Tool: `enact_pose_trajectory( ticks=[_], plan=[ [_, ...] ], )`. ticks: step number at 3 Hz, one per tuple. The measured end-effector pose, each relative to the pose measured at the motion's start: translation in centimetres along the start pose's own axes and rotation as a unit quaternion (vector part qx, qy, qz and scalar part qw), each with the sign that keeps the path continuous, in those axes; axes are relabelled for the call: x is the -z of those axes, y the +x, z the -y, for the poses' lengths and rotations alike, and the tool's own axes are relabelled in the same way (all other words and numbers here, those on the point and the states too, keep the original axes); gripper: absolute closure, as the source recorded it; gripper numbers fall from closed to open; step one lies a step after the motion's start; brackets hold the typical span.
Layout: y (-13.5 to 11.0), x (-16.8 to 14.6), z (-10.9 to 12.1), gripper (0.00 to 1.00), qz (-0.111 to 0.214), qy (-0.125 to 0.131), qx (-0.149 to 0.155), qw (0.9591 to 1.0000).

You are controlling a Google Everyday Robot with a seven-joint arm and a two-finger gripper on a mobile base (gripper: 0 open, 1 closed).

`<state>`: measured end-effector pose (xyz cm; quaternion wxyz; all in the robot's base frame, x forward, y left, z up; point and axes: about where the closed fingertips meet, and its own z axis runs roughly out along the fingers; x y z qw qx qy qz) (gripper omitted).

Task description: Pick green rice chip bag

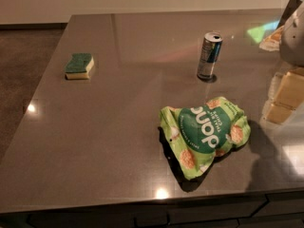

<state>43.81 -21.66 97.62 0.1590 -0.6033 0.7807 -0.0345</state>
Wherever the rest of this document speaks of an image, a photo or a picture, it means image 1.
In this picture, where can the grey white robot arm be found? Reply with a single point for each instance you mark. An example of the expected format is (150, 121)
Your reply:
(291, 46)

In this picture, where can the green rice chip bag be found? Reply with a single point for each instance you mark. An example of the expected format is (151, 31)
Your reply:
(199, 135)

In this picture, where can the green yellow sponge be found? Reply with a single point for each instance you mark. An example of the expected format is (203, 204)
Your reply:
(79, 66)

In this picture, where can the silver blue drink can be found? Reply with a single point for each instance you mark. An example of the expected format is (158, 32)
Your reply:
(210, 50)

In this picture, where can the dark cabinet drawer fronts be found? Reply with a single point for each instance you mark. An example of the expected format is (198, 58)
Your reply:
(269, 210)

